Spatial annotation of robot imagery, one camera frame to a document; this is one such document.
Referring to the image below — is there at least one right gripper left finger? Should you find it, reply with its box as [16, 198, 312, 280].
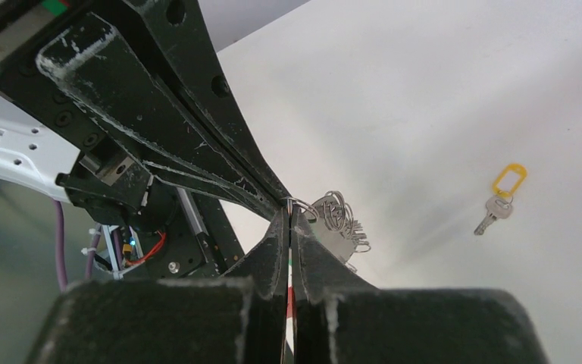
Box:
[27, 209, 289, 363]

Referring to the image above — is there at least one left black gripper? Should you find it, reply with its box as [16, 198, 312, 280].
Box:
[0, 1, 289, 231]

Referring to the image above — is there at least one metal keyring holder red handle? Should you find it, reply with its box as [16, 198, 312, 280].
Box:
[284, 190, 371, 273]

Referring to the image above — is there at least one yellow tag key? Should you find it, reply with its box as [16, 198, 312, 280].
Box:
[474, 163, 527, 236]

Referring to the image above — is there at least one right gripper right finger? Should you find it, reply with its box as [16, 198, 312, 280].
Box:
[290, 209, 548, 363]

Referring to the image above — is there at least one electronics board with leds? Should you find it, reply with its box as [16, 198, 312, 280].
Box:
[120, 227, 167, 268]

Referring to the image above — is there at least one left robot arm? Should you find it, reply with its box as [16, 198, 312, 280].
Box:
[0, 1, 289, 232]

